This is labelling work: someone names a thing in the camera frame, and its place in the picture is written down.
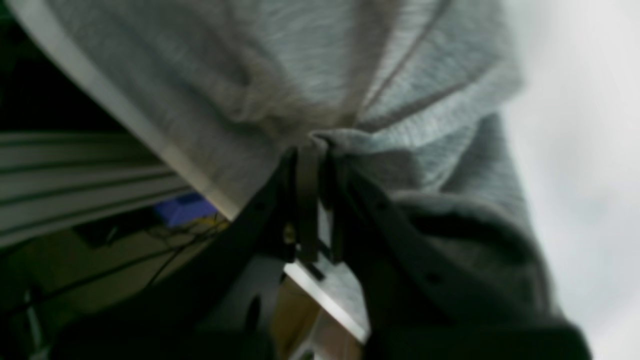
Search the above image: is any aluminium frame rail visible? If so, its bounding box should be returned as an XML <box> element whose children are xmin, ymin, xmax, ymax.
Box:
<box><xmin>0</xmin><ymin>132</ymin><xmax>192</xmax><ymax>248</ymax></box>

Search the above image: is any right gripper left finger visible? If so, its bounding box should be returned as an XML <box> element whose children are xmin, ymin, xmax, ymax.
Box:
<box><xmin>50</xmin><ymin>147</ymin><xmax>313</xmax><ymax>360</ymax></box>

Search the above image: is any blue panel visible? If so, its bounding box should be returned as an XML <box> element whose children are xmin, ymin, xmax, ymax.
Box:
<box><xmin>152</xmin><ymin>193</ymin><xmax>218</xmax><ymax>228</ymax></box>

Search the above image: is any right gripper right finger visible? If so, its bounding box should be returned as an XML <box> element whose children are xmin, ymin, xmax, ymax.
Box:
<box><xmin>325</xmin><ymin>155</ymin><xmax>592</xmax><ymax>360</ymax></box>

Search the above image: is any grey t-shirt with black lettering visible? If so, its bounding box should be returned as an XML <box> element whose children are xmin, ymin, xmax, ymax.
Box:
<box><xmin>45</xmin><ymin>0</ymin><xmax>566</xmax><ymax>321</ymax></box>

